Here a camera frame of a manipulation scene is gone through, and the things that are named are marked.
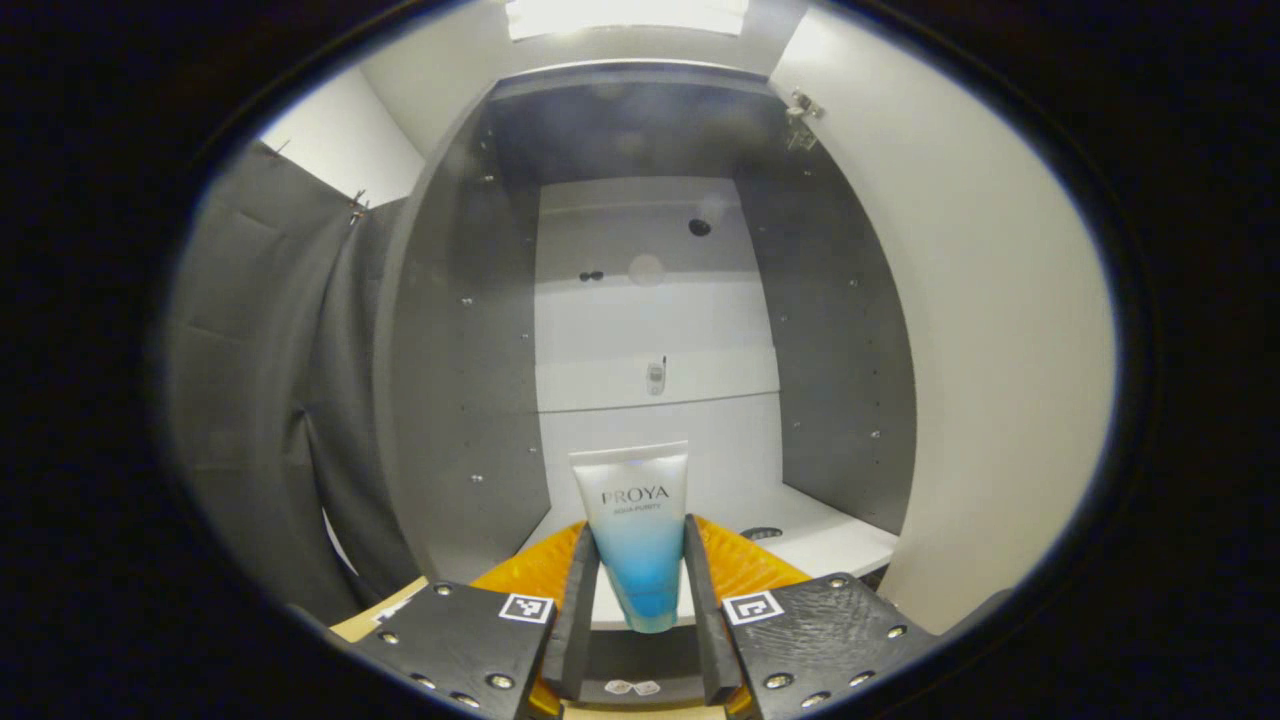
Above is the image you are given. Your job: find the black backdrop cloth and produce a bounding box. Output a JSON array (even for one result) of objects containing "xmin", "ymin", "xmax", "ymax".
[{"xmin": 165, "ymin": 140, "xmax": 426, "ymax": 626}]

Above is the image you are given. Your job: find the large ceiling light panel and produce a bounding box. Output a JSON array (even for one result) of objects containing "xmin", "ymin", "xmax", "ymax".
[{"xmin": 505, "ymin": 0, "xmax": 751, "ymax": 41}]

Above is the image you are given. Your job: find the dark grey cabinet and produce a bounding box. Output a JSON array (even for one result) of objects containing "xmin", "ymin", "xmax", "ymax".
[{"xmin": 375, "ymin": 62, "xmax": 916, "ymax": 711}]

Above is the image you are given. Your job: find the metal door hinge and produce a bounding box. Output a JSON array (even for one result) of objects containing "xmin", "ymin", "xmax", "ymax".
[{"xmin": 785, "ymin": 90, "xmax": 826, "ymax": 151}]

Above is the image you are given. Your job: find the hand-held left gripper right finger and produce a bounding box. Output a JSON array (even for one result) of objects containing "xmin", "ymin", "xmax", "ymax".
[{"xmin": 683, "ymin": 514, "xmax": 941, "ymax": 720}]

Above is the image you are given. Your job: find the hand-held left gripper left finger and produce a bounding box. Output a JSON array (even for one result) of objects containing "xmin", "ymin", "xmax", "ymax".
[{"xmin": 345, "ymin": 520, "xmax": 601, "ymax": 720}]

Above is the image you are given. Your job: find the white and blue bottle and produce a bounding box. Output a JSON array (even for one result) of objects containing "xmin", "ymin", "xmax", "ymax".
[{"xmin": 569, "ymin": 441, "xmax": 691, "ymax": 635}]

